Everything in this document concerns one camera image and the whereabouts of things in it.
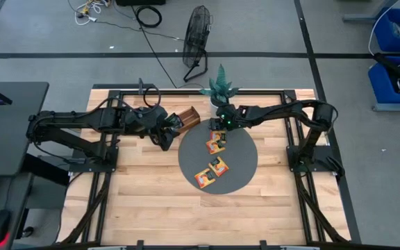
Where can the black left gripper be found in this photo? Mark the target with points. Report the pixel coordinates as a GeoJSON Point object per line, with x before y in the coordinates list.
{"type": "Point", "coordinates": [148, 121]}

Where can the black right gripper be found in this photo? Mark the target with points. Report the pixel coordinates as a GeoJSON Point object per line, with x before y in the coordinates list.
{"type": "Point", "coordinates": [236, 116]}

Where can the orange tea packet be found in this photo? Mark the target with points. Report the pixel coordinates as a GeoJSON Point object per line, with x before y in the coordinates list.
{"type": "Point", "coordinates": [205, 178]}
{"type": "Point", "coordinates": [218, 166]}
{"type": "Point", "coordinates": [218, 136]}
{"type": "Point", "coordinates": [215, 147]}

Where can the dark blue tea packet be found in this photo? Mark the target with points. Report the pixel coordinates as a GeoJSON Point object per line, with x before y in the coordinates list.
{"type": "Point", "coordinates": [175, 121]}

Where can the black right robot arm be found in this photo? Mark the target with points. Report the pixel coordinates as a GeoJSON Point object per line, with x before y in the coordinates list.
{"type": "Point", "coordinates": [290, 111]}

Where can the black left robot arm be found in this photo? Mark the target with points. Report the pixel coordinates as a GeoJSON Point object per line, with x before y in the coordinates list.
{"type": "Point", "coordinates": [82, 119]}

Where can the wooden compartment tray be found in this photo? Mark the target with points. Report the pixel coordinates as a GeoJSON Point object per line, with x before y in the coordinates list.
{"type": "Point", "coordinates": [190, 119]}

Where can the green plant in white pot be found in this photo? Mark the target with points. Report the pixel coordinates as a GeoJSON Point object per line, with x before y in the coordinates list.
{"type": "Point", "coordinates": [221, 87]}

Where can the round grey woven mat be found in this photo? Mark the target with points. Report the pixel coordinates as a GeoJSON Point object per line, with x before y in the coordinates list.
{"type": "Point", "coordinates": [234, 166]}

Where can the black floor fan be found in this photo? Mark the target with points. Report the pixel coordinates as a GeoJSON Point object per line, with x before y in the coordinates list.
{"type": "Point", "coordinates": [196, 34]}

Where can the black box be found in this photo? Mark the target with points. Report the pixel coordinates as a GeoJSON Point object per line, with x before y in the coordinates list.
{"type": "Point", "coordinates": [141, 2]}

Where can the black desk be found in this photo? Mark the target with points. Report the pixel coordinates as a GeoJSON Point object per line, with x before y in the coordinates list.
{"type": "Point", "coordinates": [12, 152]}

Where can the grey side desk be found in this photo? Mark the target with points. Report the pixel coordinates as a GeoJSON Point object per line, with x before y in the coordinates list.
{"type": "Point", "coordinates": [9, 194]}

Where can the blue storage bin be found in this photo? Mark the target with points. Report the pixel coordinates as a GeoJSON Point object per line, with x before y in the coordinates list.
{"type": "Point", "coordinates": [382, 87]}
{"type": "Point", "coordinates": [387, 34]}

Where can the black bar across bin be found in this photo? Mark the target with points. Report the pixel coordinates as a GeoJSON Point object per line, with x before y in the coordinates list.
{"type": "Point", "coordinates": [391, 67]}

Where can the grey desk leg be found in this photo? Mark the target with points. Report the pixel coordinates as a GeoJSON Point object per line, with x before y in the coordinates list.
{"type": "Point", "coordinates": [366, 16]}

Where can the black table frame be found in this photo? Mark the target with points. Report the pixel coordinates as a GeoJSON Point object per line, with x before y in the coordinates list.
{"type": "Point", "coordinates": [172, 92]}

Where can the black frame clamp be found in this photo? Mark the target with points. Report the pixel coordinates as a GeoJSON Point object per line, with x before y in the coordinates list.
{"type": "Point", "coordinates": [141, 86]}
{"type": "Point", "coordinates": [262, 244]}
{"type": "Point", "coordinates": [139, 244]}

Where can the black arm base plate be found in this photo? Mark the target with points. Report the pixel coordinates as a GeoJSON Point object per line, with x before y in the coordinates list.
{"type": "Point", "coordinates": [92, 166]}
{"type": "Point", "coordinates": [321, 166]}

